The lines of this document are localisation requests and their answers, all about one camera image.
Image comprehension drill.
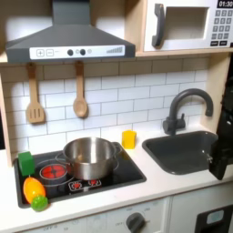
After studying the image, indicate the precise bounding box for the dark grey sink basin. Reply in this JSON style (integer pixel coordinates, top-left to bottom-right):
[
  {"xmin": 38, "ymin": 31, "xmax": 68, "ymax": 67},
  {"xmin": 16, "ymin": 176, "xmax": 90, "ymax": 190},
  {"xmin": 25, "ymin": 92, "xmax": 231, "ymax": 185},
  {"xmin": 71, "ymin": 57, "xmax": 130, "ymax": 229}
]
[{"xmin": 141, "ymin": 130, "xmax": 219, "ymax": 176}]

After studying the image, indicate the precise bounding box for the dark grey tap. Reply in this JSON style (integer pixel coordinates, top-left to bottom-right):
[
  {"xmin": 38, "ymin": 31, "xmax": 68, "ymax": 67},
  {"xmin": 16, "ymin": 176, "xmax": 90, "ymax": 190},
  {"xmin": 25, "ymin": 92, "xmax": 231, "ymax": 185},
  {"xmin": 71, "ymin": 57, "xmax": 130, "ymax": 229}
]
[{"xmin": 162, "ymin": 87, "xmax": 215, "ymax": 137}]

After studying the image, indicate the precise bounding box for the yellow block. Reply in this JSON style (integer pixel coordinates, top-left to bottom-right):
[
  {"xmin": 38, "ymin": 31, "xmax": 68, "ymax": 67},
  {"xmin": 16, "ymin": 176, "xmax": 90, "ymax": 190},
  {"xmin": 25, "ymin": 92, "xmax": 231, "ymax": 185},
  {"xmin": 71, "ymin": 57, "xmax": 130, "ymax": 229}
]
[{"xmin": 121, "ymin": 129, "xmax": 137, "ymax": 150}]

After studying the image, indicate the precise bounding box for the black stove top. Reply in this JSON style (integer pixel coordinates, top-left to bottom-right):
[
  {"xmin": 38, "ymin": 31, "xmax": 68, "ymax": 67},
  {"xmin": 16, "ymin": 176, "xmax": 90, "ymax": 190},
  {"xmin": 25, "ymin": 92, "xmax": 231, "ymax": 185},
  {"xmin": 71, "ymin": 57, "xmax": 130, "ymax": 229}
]
[{"xmin": 13, "ymin": 141, "xmax": 147, "ymax": 209}]

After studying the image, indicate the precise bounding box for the black oven knob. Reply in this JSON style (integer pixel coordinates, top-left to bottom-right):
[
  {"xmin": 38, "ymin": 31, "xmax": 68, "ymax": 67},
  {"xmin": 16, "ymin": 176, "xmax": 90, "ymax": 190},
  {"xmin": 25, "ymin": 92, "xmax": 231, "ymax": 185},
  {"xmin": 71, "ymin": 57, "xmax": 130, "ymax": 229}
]
[{"xmin": 125, "ymin": 211, "xmax": 147, "ymax": 233}]

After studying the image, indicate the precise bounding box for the steel pot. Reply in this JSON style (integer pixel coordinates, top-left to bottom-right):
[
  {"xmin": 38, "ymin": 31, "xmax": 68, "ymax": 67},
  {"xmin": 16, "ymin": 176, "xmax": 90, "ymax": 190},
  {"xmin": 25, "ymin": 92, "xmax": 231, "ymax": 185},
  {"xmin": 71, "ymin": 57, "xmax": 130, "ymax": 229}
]
[{"xmin": 55, "ymin": 137, "xmax": 124, "ymax": 181}]

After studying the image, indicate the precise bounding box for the white toy microwave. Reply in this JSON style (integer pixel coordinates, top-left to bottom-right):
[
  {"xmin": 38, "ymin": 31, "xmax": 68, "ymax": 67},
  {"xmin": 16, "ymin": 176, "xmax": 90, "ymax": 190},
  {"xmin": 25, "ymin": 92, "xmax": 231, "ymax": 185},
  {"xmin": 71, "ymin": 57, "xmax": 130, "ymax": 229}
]
[{"xmin": 143, "ymin": 0, "xmax": 233, "ymax": 53}]

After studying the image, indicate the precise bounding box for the wooden spoon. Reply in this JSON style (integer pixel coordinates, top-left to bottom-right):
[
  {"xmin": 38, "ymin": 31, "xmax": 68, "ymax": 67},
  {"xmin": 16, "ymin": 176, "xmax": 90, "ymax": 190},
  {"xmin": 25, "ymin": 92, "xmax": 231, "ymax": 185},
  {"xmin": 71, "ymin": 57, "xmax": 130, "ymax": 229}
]
[{"xmin": 72, "ymin": 61, "xmax": 89, "ymax": 119}]

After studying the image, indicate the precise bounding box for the green toy ball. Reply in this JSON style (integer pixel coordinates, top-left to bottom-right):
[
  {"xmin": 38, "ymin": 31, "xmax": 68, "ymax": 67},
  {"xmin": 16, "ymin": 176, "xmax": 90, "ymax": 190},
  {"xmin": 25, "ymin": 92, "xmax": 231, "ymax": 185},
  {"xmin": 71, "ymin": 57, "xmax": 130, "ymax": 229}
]
[{"xmin": 30, "ymin": 195, "xmax": 49, "ymax": 213}]

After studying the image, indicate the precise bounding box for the grey range hood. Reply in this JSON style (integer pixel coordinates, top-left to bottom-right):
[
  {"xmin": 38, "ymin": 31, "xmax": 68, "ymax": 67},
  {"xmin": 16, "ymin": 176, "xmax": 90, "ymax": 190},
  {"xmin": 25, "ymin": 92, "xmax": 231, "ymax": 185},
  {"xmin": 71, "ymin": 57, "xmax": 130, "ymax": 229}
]
[{"xmin": 5, "ymin": 0, "xmax": 137, "ymax": 65}]

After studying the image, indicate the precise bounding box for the orange toy vegetable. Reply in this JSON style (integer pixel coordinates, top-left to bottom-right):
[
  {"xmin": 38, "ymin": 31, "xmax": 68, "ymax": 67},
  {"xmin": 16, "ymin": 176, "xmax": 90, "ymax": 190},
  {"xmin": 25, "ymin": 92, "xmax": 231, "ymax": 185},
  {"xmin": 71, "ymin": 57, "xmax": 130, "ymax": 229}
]
[{"xmin": 23, "ymin": 177, "xmax": 47, "ymax": 205}]

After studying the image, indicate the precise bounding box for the wooden slotted spatula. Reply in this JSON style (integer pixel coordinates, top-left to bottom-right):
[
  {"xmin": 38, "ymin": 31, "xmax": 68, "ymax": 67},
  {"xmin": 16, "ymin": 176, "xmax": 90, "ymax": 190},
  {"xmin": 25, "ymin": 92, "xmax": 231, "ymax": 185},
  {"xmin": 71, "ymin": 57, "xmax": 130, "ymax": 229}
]
[{"xmin": 25, "ymin": 63, "xmax": 46, "ymax": 125}]

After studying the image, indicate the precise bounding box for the green block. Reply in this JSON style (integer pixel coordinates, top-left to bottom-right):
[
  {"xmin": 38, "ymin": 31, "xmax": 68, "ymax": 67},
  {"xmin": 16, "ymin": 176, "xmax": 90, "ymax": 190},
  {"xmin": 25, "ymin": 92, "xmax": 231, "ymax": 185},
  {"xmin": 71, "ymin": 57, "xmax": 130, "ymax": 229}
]
[{"xmin": 17, "ymin": 150, "xmax": 36, "ymax": 177}]

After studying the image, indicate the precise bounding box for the black cabinet door handle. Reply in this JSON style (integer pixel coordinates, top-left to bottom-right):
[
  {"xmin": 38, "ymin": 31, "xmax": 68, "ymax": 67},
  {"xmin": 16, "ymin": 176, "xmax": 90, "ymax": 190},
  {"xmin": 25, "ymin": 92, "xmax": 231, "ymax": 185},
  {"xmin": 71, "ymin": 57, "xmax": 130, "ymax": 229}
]
[{"xmin": 194, "ymin": 204, "xmax": 233, "ymax": 233}]

